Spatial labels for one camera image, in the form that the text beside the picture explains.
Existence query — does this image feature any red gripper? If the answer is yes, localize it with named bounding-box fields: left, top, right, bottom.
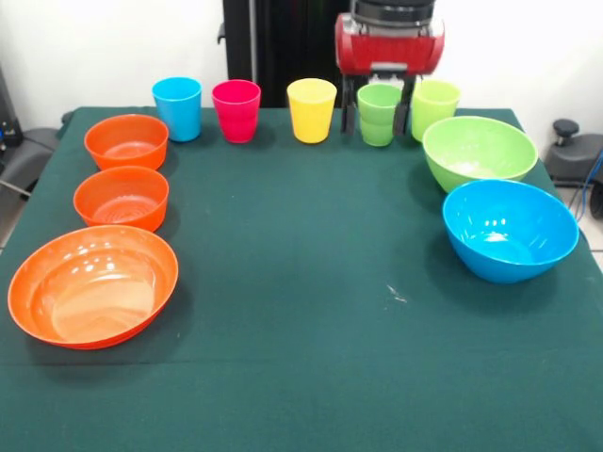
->
left=334, top=12, right=446, bottom=137

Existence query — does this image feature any large orange bowl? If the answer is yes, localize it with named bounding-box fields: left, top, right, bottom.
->
left=7, top=224, right=180, bottom=350

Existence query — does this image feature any lime green cup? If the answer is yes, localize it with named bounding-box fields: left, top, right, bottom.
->
left=411, top=78, right=462, bottom=143

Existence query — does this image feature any yellow cup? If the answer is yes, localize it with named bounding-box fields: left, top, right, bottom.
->
left=286, top=77, right=338, bottom=144

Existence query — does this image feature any lime green bowl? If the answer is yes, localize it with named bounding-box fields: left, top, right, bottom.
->
left=421, top=115, right=539, bottom=194

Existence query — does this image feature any dark green tablecloth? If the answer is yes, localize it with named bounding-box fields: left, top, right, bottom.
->
left=0, top=106, right=603, bottom=452

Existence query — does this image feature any pink cup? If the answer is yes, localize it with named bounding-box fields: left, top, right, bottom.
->
left=211, top=79, right=262, bottom=144

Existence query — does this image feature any blue bowl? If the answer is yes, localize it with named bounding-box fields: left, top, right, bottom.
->
left=441, top=178, right=580, bottom=284

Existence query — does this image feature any blue cup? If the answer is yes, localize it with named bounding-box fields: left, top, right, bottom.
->
left=151, top=76, right=204, bottom=143

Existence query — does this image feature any grey stand base with knob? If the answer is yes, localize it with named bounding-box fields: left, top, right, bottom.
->
left=546, top=118, right=603, bottom=189

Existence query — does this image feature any small orange bowl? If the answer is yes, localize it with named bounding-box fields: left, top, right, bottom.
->
left=84, top=114, right=170, bottom=171
left=73, top=165, right=171, bottom=234

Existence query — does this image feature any black equipment box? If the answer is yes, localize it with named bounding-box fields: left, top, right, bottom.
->
left=0, top=65, right=24, bottom=152

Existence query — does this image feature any blue cable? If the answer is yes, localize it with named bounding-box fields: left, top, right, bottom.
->
left=579, top=150, right=603, bottom=222

